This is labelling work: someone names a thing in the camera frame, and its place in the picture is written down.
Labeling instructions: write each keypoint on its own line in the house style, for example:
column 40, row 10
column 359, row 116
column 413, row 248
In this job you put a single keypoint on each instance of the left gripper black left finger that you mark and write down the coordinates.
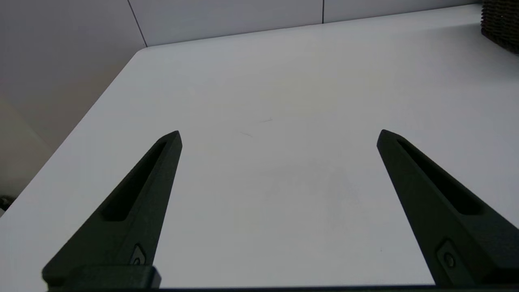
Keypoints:
column 146, row 227

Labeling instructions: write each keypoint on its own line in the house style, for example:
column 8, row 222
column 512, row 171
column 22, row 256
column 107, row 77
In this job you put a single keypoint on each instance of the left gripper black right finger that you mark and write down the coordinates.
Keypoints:
column 438, row 219

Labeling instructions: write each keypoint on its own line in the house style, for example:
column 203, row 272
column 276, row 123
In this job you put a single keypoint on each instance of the dark brown wicker basket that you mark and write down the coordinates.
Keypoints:
column 502, row 24

